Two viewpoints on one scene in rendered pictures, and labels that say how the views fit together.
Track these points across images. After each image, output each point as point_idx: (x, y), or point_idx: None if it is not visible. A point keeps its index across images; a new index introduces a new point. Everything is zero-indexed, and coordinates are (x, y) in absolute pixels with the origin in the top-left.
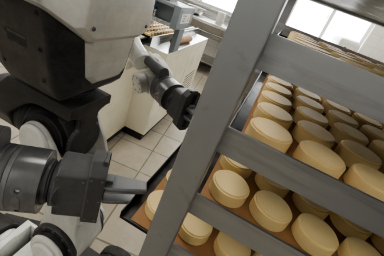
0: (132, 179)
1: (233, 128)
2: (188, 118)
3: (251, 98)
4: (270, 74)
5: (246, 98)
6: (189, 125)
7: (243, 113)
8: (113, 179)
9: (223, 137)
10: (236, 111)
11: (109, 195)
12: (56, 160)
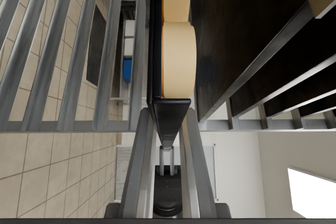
0: (174, 158)
1: (238, 117)
2: (153, 196)
3: (266, 92)
4: (259, 114)
5: (259, 104)
6: (235, 131)
7: (247, 105)
8: (176, 166)
9: (234, 119)
10: (258, 54)
11: (163, 166)
12: (176, 205)
